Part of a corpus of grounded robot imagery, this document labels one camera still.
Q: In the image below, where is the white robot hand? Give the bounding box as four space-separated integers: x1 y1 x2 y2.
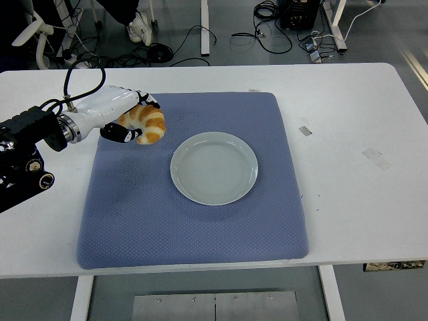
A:
68 86 162 144

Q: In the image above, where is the croissant bread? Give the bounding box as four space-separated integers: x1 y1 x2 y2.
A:
117 104 167 145

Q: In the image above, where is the person's white shoe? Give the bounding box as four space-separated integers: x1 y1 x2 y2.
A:
126 10 154 47

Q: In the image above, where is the person's leg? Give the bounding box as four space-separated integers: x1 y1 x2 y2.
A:
96 0 140 26

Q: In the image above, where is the white chair armrest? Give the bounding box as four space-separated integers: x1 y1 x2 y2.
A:
12 16 55 71

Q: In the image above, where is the blue quilted mat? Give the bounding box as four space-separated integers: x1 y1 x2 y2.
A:
76 92 310 270

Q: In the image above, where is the grey round plate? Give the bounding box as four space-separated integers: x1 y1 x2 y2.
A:
170 131 259 206

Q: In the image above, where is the white background table leg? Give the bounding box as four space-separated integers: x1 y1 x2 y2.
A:
330 0 348 51
199 0 211 57

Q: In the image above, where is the black equipment box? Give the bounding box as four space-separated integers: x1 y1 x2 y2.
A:
279 0 324 31

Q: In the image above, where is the large clear tape piece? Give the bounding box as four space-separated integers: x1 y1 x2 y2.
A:
362 146 393 172

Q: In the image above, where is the small black cable coil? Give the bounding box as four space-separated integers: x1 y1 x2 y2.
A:
146 42 175 63

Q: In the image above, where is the thin black floor cable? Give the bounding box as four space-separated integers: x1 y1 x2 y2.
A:
171 25 219 67

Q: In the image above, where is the long black coiled cable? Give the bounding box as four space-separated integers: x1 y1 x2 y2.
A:
231 0 294 54

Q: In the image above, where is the white cable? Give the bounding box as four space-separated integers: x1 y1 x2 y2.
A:
343 0 383 41

